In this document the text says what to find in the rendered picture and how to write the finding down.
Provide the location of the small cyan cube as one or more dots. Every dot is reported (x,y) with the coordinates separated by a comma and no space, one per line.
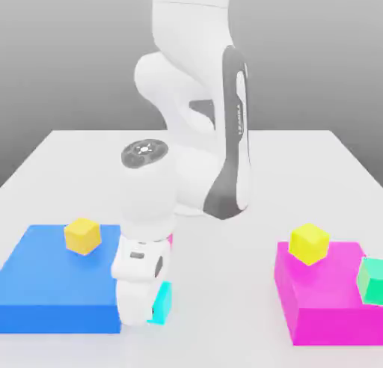
(163,302)

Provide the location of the small magenta cube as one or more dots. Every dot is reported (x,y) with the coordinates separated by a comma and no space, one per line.
(170,240)

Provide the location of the small yellow cube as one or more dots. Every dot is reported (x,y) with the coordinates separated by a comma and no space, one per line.
(308,243)

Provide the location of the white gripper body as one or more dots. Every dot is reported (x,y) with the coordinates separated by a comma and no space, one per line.
(134,302)

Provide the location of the large blue box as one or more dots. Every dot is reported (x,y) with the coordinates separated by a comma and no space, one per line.
(51,284)

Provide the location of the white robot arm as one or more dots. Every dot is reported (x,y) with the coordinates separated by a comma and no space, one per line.
(191,74)

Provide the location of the small green cube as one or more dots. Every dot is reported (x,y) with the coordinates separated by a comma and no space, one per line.
(372,284)

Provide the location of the small orange-yellow cube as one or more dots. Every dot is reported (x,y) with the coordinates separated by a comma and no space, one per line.
(82,236)

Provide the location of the large magenta box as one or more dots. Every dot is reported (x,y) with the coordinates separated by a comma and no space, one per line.
(323,308)

